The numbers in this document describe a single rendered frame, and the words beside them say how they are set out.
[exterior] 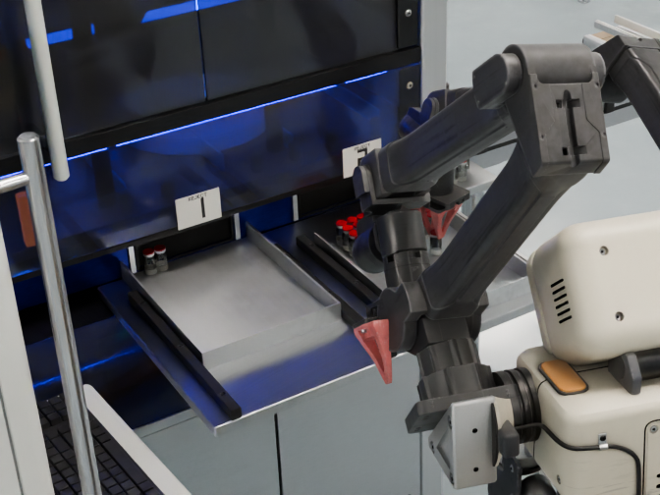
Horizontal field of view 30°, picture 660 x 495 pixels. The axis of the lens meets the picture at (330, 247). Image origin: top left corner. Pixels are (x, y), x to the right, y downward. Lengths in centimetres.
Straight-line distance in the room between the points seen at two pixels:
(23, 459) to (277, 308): 69
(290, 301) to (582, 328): 91
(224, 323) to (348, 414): 58
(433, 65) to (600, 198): 208
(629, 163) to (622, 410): 328
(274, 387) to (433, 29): 75
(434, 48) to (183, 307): 67
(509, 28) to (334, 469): 345
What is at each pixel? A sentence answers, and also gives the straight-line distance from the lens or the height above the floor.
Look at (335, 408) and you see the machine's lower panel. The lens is 258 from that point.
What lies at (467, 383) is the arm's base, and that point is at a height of 122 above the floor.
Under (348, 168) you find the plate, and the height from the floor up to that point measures 101.
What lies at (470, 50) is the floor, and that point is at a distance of 555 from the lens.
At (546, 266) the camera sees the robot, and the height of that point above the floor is 133.
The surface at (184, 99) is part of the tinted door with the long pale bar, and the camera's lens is 210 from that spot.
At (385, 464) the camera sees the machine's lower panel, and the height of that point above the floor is 26.
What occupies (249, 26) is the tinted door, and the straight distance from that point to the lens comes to 211.
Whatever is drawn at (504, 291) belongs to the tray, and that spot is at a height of 90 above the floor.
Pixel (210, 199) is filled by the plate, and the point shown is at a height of 103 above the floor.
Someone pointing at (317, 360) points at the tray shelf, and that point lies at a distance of 201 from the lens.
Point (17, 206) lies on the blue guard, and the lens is 204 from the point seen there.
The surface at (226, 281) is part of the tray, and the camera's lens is 222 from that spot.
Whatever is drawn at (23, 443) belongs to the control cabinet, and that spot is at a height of 110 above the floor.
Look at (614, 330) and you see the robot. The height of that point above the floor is 131.
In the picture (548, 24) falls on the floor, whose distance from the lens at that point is 587.
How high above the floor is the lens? 206
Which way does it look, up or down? 31 degrees down
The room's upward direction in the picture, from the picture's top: 3 degrees counter-clockwise
